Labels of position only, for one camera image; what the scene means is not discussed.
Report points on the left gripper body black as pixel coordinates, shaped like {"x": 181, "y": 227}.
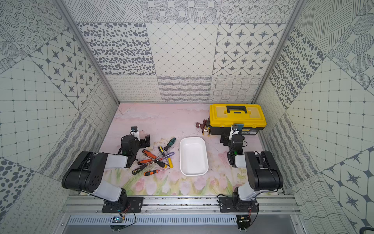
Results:
{"x": 140, "y": 141}

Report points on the black yellow large screwdriver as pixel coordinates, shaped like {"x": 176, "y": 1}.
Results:
{"x": 161, "y": 150}

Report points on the small orange black screwdriver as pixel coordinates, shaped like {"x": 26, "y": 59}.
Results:
{"x": 152, "y": 172}

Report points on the green black screwdriver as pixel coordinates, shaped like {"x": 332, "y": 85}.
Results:
{"x": 169, "y": 144}

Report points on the clear purple screwdriver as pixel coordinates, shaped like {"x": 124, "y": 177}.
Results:
{"x": 162, "y": 158}

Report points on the yellow slim screwdriver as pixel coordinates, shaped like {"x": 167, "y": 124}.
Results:
{"x": 170, "y": 162}

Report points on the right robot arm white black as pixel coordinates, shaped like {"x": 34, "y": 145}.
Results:
{"x": 263, "y": 174}

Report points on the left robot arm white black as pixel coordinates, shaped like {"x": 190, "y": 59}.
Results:
{"x": 87, "y": 171}

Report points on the large orange black screwdriver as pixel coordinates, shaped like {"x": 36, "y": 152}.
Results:
{"x": 149, "y": 154}

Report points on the medium orange black screwdriver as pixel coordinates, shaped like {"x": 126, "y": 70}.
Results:
{"x": 142, "y": 162}

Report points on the black yellow dotted screwdriver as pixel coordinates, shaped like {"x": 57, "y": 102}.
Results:
{"x": 139, "y": 169}

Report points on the white plastic storage box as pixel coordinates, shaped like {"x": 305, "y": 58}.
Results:
{"x": 193, "y": 156}

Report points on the yellow black toolbox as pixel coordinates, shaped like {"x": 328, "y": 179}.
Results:
{"x": 249, "y": 117}

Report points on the dark red metal fitting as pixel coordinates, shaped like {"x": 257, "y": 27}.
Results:
{"x": 202, "y": 125}

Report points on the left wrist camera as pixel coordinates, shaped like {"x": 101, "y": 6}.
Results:
{"x": 135, "y": 132}

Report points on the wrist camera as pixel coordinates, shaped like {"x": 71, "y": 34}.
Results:
{"x": 135, "y": 132}
{"x": 235, "y": 130}

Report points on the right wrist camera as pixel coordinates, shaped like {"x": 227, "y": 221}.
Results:
{"x": 235, "y": 130}

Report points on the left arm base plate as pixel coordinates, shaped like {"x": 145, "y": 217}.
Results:
{"x": 130, "y": 204}

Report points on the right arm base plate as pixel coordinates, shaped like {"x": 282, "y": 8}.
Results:
{"x": 238, "y": 204}

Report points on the aluminium mounting rail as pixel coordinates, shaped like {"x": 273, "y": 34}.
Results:
{"x": 186, "y": 205}

